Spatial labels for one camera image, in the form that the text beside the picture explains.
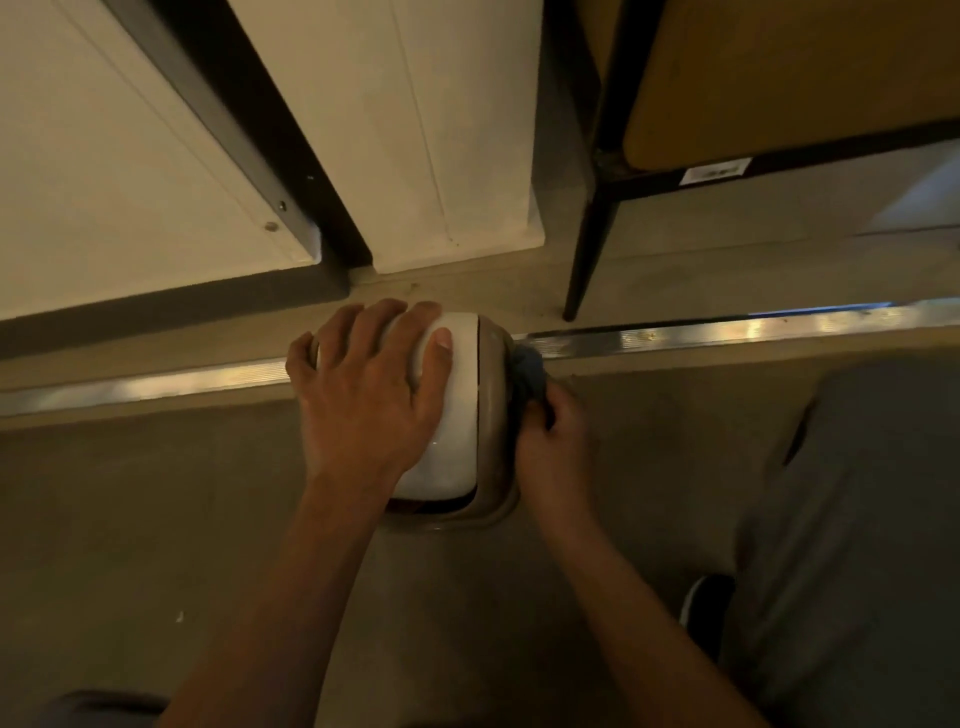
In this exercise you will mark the person's right black shoe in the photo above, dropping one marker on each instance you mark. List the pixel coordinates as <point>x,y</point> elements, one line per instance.
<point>709,615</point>

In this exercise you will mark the dark blue cloth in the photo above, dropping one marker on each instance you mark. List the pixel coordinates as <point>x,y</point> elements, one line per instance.
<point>529,371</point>

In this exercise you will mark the metal floor threshold strip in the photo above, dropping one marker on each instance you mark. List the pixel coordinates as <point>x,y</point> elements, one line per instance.
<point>150,386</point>

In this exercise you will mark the person's right forearm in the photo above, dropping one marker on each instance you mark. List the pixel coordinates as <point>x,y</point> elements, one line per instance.
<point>652,637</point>

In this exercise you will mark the grey baseboard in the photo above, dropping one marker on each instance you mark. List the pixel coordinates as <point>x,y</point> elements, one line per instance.
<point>172,307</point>

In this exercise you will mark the person's left forearm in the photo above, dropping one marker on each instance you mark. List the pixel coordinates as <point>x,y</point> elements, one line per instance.
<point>277,615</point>

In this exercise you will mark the person's left hand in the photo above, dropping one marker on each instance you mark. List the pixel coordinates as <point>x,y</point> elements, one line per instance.
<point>367,405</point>

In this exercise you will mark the brown bench with sticker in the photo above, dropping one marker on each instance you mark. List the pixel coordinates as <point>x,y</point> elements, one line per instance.
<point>765,82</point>

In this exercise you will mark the black wall post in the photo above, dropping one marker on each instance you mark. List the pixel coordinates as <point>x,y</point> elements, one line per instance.
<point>247,127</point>

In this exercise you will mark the person's right hand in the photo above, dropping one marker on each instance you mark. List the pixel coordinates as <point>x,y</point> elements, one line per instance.
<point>555,465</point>

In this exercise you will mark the white sticker label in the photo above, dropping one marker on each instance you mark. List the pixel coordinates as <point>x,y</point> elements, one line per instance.
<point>716,171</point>

